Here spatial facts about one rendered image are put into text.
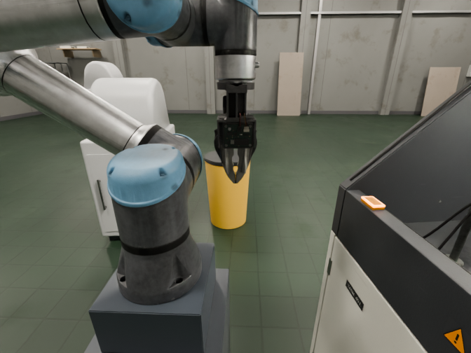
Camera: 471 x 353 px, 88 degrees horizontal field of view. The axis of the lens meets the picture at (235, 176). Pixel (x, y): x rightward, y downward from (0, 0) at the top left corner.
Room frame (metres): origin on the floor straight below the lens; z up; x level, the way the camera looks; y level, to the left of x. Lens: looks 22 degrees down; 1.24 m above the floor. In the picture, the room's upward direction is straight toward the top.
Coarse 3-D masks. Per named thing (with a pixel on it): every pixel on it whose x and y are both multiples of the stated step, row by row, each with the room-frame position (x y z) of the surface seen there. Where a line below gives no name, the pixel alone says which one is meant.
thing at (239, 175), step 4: (240, 148) 0.50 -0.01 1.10; (244, 148) 0.49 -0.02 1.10; (248, 148) 0.50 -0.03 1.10; (240, 152) 0.50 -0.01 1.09; (244, 152) 0.48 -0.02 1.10; (248, 152) 0.50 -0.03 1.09; (240, 156) 0.50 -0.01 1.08; (244, 156) 0.48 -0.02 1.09; (248, 156) 0.50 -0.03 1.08; (240, 160) 0.50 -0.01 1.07; (244, 160) 0.48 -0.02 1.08; (248, 160) 0.50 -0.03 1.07; (240, 164) 0.50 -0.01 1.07; (244, 164) 0.47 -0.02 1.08; (248, 164) 0.50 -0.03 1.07; (240, 168) 0.50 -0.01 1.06; (244, 168) 0.47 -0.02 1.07; (236, 172) 0.51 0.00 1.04; (240, 172) 0.50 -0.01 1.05; (244, 172) 0.46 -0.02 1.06; (236, 176) 0.50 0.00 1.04; (240, 176) 0.50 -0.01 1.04; (236, 180) 0.50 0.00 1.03
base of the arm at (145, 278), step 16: (176, 240) 0.32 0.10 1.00; (192, 240) 0.37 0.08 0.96; (128, 256) 0.31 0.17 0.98; (144, 256) 0.30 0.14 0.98; (160, 256) 0.31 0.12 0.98; (176, 256) 0.32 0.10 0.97; (192, 256) 0.34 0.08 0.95; (128, 272) 0.30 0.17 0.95; (144, 272) 0.30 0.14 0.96; (160, 272) 0.30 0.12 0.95; (176, 272) 0.32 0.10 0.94; (192, 272) 0.33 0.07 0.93; (128, 288) 0.30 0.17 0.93; (144, 288) 0.29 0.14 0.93; (160, 288) 0.29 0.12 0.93; (176, 288) 0.30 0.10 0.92; (144, 304) 0.29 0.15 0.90
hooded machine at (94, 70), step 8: (88, 64) 4.99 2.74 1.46; (96, 64) 4.99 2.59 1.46; (104, 64) 5.03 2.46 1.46; (112, 64) 5.39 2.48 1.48; (88, 72) 4.99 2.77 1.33; (96, 72) 4.99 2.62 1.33; (104, 72) 4.99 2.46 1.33; (112, 72) 5.11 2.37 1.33; (120, 72) 5.46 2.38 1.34; (88, 80) 4.99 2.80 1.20; (88, 88) 4.99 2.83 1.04
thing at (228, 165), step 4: (224, 148) 0.50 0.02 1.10; (228, 148) 0.50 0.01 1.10; (232, 148) 0.50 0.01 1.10; (224, 152) 0.50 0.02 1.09; (228, 152) 0.50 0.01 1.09; (232, 152) 0.50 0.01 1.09; (224, 156) 0.50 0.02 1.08; (228, 156) 0.50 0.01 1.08; (232, 156) 0.50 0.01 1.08; (224, 160) 0.50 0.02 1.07; (228, 160) 0.50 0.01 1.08; (232, 160) 0.52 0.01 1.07; (224, 164) 0.50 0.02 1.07; (228, 164) 0.49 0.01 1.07; (232, 164) 0.50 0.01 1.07; (224, 168) 0.50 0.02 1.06; (228, 168) 0.49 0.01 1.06; (232, 168) 0.50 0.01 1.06; (228, 172) 0.48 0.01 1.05; (232, 172) 0.50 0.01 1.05; (228, 176) 0.50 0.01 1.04; (232, 176) 0.50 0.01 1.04; (232, 180) 0.50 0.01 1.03
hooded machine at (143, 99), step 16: (96, 80) 1.91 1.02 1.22; (112, 80) 1.90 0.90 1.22; (128, 80) 1.91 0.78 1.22; (144, 80) 1.92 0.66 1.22; (112, 96) 1.79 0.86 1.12; (128, 96) 1.79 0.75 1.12; (144, 96) 1.80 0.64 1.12; (160, 96) 2.02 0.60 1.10; (128, 112) 1.76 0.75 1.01; (144, 112) 1.76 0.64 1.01; (160, 112) 1.96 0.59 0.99; (80, 144) 1.63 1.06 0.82; (96, 144) 1.63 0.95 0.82; (96, 160) 1.62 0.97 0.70; (96, 176) 1.62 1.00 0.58; (96, 192) 1.62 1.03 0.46; (96, 208) 1.62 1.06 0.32; (112, 208) 1.62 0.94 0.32; (112, 224) 1.62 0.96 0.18
